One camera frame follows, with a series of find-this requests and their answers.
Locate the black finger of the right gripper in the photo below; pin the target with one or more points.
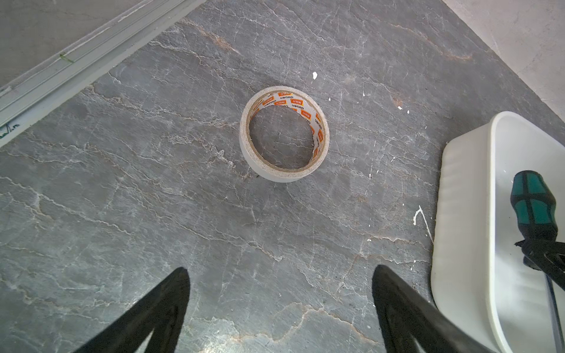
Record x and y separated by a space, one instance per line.
546 256

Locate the aluminium frame rail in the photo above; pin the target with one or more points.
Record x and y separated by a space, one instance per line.
33 95

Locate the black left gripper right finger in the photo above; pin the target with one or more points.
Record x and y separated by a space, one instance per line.
409 323

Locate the white plastic bin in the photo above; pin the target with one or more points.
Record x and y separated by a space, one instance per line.
478 278

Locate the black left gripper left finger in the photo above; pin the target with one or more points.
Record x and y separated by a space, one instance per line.
156 318

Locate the green black handled screwdriver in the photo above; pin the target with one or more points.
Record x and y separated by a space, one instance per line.
535 208

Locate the white tape roll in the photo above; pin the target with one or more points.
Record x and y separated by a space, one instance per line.
283 135

